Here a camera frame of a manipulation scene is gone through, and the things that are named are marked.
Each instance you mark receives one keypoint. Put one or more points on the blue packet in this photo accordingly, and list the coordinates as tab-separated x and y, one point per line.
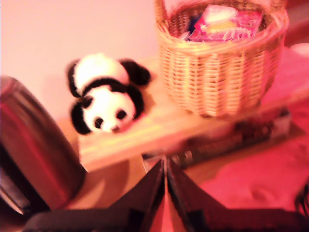
193	26

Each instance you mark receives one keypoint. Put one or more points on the wooden shelf board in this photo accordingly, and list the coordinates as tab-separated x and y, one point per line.
149	130

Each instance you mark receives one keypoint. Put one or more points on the panda plush toy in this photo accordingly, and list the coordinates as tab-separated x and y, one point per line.
103	108

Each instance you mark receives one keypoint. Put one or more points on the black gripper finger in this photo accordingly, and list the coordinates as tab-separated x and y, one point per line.
186	193
149	191

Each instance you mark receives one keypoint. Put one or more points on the white and dark printed box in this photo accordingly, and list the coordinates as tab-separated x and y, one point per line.
241	142

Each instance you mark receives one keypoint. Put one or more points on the pink snack packet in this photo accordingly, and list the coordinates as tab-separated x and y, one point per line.
241	26

